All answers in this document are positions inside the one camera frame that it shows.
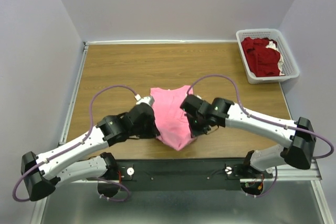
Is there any pink t shirt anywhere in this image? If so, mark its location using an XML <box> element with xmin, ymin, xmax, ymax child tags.
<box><xmin>150</xmin><ymin>86</ymin><xmax>194</xmax><ymax>151</ymax></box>

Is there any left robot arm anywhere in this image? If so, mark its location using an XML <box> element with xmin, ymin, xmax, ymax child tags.
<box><xmin>21</xmin><ymin>103</ymin><xmax>159</xmax><ymax>201</ymax></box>

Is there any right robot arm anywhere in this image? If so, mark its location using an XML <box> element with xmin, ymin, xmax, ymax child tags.
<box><xmin>180</xmin><ymin>94</ymin><xmax>316</xmax><ymax>178</ymax></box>

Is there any white cloth in basket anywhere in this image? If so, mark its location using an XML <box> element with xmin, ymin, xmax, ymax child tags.
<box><xmin>266</xmin><ymin>40</ymin><xmax>285</xmax><ymax>76</ymax></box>

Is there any red t shirt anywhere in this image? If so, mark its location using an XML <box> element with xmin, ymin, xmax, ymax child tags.
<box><xmin>241</xmin><ymin>37</ymin><xmax>279</xmax><ymax>77</ymax></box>

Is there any aluminium frame rail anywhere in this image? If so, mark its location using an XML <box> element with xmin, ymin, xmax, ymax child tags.
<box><xmin>41</xmin><ymin>157</ymin><xmax>321</xmax><ymax>184</ymax></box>

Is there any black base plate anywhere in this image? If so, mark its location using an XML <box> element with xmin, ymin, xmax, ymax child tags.
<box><xmin>103</xmin><ymin>158</ymin><xmax>272</xmax><ymax>194</ymax></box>

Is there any white plastic basket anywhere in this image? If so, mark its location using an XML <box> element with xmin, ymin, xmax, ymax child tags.
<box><xmin>236</xmin><ymin>28</ymin><xmax>300</xmax><ymax>84</ymax></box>

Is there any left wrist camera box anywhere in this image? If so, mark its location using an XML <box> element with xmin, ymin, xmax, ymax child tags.
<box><xmin>134</xmin><ymin>94</ymin><xmax>155</xmax><ymax>106</ymax></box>

